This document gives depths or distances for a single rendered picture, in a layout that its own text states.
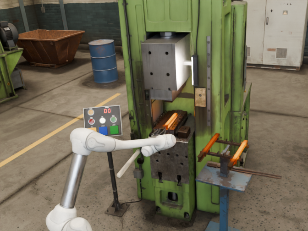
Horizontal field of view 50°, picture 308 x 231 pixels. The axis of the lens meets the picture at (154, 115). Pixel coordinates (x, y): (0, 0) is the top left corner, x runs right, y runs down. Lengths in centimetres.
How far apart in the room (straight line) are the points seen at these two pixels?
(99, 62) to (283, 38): 406
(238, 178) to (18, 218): 236
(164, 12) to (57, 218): 176
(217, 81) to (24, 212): 249
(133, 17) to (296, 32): 534
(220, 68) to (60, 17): 933
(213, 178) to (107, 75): 519
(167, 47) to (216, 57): 41
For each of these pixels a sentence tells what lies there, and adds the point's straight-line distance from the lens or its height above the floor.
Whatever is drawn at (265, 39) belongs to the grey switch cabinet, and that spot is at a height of 68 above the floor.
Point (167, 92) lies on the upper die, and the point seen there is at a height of 135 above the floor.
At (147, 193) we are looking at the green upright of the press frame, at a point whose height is 10.
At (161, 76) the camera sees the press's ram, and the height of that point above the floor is 149.
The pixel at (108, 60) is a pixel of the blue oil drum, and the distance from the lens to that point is 745.
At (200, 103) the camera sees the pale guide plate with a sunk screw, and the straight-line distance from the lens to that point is 289.
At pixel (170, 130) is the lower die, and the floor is 98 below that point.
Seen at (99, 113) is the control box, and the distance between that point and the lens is 303.
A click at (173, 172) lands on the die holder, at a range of 310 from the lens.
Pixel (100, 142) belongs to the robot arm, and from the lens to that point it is 215.
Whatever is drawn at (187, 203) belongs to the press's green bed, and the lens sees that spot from 328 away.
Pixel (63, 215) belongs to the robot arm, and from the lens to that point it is 237.
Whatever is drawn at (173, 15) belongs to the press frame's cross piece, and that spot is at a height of 196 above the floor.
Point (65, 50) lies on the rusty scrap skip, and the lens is 933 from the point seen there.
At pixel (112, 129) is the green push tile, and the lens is 300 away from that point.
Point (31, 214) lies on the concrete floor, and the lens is 391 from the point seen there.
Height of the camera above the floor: 233
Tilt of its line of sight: 24 degrees down
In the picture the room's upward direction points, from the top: 5 degrees counter-clockwise
